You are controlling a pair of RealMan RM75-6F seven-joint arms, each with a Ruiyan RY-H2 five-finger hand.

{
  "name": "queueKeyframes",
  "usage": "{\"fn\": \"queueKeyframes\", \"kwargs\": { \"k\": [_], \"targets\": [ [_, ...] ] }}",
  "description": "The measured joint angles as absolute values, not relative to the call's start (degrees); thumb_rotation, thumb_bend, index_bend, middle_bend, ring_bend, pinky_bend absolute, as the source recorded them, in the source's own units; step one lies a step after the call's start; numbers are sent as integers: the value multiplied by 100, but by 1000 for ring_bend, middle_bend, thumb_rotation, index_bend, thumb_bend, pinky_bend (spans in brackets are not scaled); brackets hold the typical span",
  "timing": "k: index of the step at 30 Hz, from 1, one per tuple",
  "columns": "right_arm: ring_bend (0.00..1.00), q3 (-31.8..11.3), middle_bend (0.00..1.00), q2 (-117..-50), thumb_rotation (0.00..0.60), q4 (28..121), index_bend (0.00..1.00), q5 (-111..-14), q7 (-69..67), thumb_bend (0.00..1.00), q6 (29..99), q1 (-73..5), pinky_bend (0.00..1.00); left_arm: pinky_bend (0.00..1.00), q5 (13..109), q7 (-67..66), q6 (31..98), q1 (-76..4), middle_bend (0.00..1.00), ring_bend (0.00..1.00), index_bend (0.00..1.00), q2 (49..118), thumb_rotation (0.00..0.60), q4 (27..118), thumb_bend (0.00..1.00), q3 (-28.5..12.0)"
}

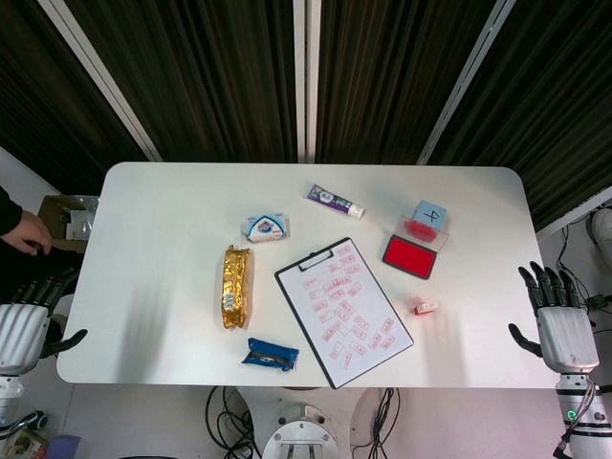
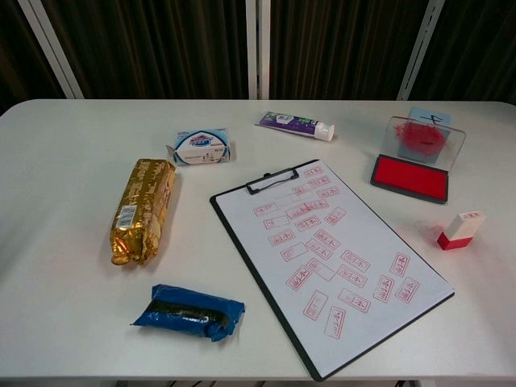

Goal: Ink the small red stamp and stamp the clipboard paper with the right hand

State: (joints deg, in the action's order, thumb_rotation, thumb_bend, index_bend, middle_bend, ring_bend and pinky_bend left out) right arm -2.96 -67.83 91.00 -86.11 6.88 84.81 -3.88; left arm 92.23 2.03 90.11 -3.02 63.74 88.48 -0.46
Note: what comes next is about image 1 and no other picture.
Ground clear ink pad lid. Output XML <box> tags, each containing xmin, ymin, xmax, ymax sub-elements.
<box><xmin>395</xmin><ymin>215</ymin><xmax>451</xmax><ymax>251</ymax></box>

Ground red ink pad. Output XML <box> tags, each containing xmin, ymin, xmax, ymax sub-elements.
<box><xmin>382</xmin><ymin>233</ymin><xmax>439</xmax><ymax>280</ymax></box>

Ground gold foil snack package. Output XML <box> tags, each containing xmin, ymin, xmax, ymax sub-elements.
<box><xmin>219</xmin><ymin>244</ymin><xmax>256</xmax><ymax>331</ymax></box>

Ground white frame rail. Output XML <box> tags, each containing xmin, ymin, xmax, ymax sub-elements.
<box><xmin>534</xmin><ymin>185</ymin><xmax>612</xmax><ymax>240</ymax></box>

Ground silver foil bags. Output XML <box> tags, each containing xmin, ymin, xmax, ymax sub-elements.
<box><xmin>64</xmin><ymin>195</ymin><xmax>100</xmax><ymax>240</ymax></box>

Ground thin black floor cables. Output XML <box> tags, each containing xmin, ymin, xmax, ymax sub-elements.
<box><xmin>557</xmin><ymin>224</ymin><xmax>612</xmax><ymax>331</ymax></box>

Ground black pleated curtain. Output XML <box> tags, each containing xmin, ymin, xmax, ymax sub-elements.
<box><xmin>429</xmin><ymin>0</ymin><xmax>612</xmax><ymax>230</ymax></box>
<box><xmin>317</xmin><ymin>0</ymin><xmax>498</xmax><ymax>164</ymax></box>
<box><xmin>0</xmin><ymin>0</ymin><xmax>149</xmax><ymax>186</ymax></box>
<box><xmin>66</xmin><ymin>0</ymin><xmax>307</xmax><ymax>164</ymax></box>

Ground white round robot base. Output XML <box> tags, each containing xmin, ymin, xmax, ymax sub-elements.
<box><xmin>261</xmin><ymin>404</ymin><xmax>346</xmax><ymax>459</ymax></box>

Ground white table pedestal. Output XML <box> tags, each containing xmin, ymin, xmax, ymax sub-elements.
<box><xmin>233</xmin><ymin>385</ymin><xmax>403</xmax><ymax>459</ymax></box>

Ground purple block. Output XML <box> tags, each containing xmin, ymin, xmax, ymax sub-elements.
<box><xmin>49</xmin><ymin>434</ymin><xmax>80</xmax><ymax>459</ymax></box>

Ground purple toothpaste tube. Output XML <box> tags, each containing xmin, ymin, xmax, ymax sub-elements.
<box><xmin>303</xmin><ymin>184</ymin><xmax>366</xmax><ymax>220</ymax></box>

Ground black clipboard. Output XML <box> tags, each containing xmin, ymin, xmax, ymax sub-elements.
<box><xmin>273</xmin><ymin>236</ymin><xmax>415</xmax><ymax>390</ymax></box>

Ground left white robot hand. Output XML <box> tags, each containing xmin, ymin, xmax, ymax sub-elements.
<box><xmin>0</xmin><ymin>267</ymin><xmax>89</xmax><ymax>377</ymax></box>

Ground brown cardboard box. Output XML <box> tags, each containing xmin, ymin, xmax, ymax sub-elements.
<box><xmin>37</xmin><ymin>193</ymin><xmax>101</xmax><ymax>251</ymax></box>

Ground blue plastic packet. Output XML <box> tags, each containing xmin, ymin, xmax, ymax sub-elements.
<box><xmin>241</xmin><ymin>337</ymin><xmax>301</xmax><ymax>373</ymax></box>

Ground blue card marked four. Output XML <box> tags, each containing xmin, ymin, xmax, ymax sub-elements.
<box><xmin>413</xmin><ymin>199</ymin><xmax>450</xmax><ymax>229</ymax></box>

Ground black floor cable bundle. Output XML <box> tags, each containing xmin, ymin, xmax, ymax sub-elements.
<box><xmin>205</xmin><ymin>385</ymin><xmax>262</xmax><ymax>459</ymax></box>
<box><xmin>367</xmin><ymin>386</ymin><xmax>403</xmax><ymax>459</ymax></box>

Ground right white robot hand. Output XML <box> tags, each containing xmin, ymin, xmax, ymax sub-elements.
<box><xmin>507</xmin><ymin>260</ymin><xmax>601</xmax><ymax>375</ymax></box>

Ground bystander bare hand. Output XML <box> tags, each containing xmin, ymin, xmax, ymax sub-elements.
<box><xmin>0</xmin><ymin>208</ymin><xmax>54</xmax><ymax>254</ymax></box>

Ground printed carton box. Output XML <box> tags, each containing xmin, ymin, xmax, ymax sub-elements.
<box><xmin>0</xmin><ymin>427</ymin><xmax>50</xmax><ymax>459</ymax></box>

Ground silver bar with black grip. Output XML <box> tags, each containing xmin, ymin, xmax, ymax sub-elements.
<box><xmin>0</xmin><ymin>409</ymin><xmax>50</xmax><ymax>439</ymax></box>

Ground white frame post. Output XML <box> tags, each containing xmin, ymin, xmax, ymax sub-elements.
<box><xmin>37</xmin><ymin>0</ymin><xmax>163</xmax><ymax>163</ymax></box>
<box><xmin>416</xmin><ymin>0</ymin><xmax>518</xmax><ymax>165</ymax></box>
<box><xmin>292</xmin><ymin>0</ymin><xmax>322</xmax><ymax>164</ymax></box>

